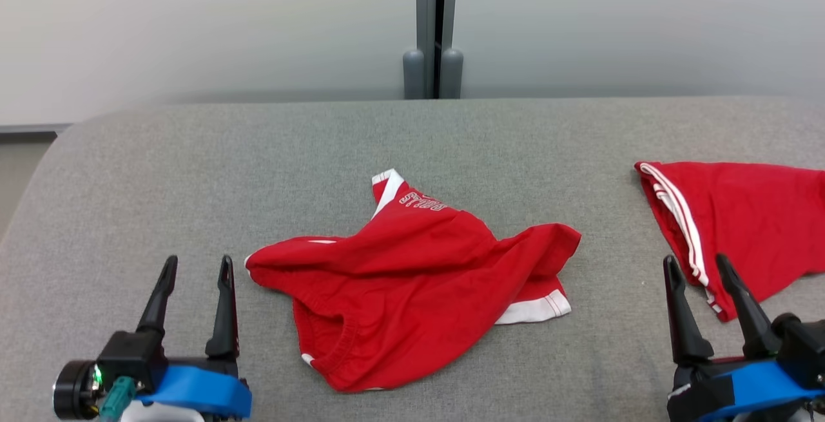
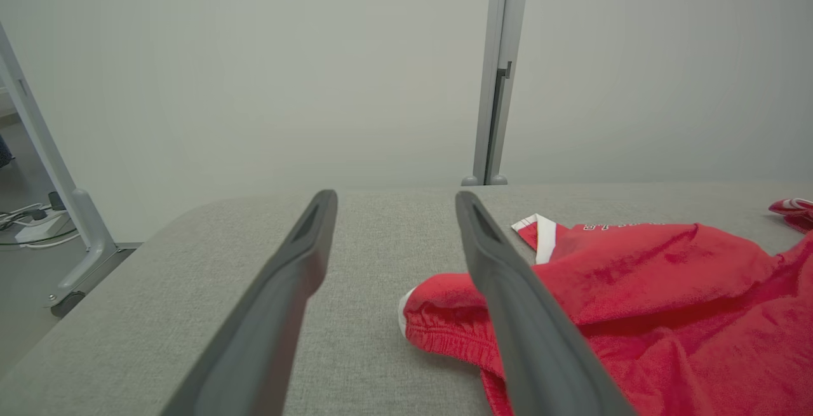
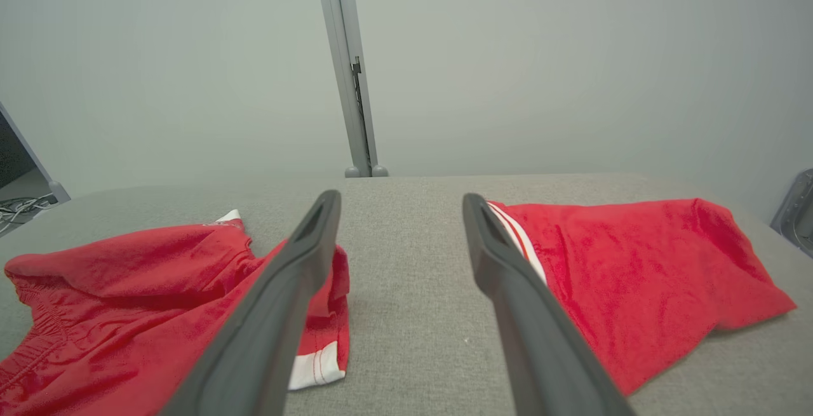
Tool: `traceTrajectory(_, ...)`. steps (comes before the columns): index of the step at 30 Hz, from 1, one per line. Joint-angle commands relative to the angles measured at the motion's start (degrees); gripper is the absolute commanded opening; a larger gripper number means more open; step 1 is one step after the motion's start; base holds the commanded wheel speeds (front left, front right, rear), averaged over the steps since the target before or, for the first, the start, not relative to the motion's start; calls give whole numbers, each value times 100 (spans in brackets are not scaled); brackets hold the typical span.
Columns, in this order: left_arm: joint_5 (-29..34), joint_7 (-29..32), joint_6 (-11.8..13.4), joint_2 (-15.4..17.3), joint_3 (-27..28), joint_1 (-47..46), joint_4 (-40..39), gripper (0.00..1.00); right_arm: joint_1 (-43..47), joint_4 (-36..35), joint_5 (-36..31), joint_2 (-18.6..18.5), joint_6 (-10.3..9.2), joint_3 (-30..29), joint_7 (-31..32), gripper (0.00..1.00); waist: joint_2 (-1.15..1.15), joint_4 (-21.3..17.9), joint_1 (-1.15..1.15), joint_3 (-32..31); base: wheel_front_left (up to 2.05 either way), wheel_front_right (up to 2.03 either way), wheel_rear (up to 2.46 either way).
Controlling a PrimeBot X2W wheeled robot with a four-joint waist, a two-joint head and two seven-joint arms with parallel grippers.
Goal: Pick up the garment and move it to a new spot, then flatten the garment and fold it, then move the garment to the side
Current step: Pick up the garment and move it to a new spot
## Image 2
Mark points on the black plug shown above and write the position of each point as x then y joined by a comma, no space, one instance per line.
56,201

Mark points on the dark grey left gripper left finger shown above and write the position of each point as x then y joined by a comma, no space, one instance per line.
267,314

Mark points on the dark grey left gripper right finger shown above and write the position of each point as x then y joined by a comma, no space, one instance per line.
540,340

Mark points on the red basketball jersey number 23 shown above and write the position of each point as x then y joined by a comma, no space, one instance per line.
667,289

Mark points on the grey partition post with feet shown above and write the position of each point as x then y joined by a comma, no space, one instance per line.
498,22

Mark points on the grey partition end post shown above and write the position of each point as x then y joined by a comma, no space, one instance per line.
89,225

